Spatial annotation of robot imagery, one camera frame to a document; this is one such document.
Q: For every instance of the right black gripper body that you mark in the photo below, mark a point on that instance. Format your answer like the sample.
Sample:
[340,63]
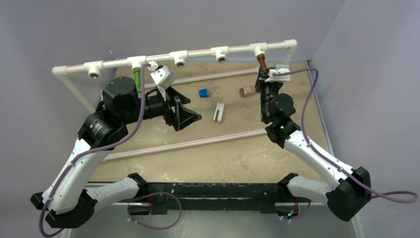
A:
[268,90]

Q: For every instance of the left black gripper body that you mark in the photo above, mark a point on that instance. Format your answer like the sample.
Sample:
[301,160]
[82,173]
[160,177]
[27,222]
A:
[168,115]

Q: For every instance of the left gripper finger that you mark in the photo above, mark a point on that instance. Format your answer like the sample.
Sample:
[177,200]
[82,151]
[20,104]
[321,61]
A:
[185,117]
[176,99]

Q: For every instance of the brown faucet with blue cap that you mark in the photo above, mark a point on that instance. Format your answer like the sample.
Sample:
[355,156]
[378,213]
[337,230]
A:
[261,59]

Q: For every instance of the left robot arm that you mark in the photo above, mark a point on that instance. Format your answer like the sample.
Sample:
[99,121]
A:
[67,203]

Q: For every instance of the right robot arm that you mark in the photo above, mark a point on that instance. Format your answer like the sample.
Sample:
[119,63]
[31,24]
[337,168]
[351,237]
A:
[345,189]

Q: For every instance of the pink capped clip jar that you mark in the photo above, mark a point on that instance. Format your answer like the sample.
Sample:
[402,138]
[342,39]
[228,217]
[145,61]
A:
[247,91]

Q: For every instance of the blue paperclip box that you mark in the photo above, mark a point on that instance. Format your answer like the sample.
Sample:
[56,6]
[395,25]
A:
[204,93]

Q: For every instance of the white staple box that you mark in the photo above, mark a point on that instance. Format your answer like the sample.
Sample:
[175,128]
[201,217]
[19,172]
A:
[218,114]

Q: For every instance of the green plastic faucet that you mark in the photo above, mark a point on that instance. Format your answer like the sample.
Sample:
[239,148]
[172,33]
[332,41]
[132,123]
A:
[138,79]

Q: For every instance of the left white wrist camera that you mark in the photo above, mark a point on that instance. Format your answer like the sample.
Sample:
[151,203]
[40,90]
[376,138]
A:
[162,76]

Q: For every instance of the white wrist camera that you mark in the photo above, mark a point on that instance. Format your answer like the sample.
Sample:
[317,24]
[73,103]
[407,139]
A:
[279,73]
[162,76]

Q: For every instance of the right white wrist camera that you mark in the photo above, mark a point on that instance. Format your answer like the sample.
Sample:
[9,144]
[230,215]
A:
[279,73]

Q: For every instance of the white PVC pipe frame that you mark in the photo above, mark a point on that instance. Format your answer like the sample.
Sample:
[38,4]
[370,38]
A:
[94,68]

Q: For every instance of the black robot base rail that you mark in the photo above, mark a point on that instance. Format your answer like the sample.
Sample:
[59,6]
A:
[265,198]

